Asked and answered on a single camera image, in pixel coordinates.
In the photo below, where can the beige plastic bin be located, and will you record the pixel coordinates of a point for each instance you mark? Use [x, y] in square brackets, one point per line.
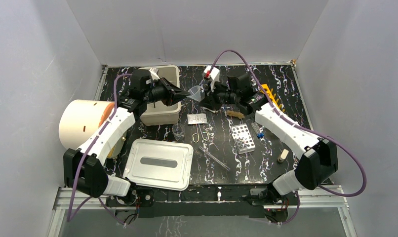
[158, 113]

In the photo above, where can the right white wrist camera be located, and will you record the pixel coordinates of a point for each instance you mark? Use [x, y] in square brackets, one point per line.
[212, 75]

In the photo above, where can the clear plastic funnel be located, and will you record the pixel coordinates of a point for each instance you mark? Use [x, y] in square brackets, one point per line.
[195, 93]

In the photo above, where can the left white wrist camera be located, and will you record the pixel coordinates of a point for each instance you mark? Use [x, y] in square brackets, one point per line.
[153, 72]

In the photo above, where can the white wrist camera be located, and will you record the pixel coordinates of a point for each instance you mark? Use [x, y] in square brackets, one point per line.
[153, 72]
[212, 75]

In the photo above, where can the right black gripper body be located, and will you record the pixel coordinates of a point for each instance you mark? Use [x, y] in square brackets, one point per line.
[223, 96]

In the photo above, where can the small glass beaker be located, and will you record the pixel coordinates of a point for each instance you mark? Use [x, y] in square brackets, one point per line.
[178, 131]

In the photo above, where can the white cylindrical centrifuge drum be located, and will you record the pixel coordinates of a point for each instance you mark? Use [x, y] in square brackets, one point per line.
[92, 128]

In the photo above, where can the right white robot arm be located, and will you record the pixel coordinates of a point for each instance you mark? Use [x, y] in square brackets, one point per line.
[317, 155]

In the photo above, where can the metal perforated tube rack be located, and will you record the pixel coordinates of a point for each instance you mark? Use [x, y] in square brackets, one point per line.
[242, 138]

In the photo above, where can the white bin lid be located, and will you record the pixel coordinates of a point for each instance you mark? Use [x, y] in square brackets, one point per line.
[159, 164]

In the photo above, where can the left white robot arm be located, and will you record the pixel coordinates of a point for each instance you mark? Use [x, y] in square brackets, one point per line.
[84, 166]

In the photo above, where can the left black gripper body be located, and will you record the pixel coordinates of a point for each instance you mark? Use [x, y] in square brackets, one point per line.
[166, 92]

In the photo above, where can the white clay triangle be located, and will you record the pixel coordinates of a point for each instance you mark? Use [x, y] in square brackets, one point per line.
[211, 110]

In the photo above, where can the blue capped vial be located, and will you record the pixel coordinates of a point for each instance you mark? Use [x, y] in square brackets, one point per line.
[257, 130]

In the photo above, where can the yellow test tube rack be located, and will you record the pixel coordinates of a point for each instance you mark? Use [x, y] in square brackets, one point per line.
[273, 96]

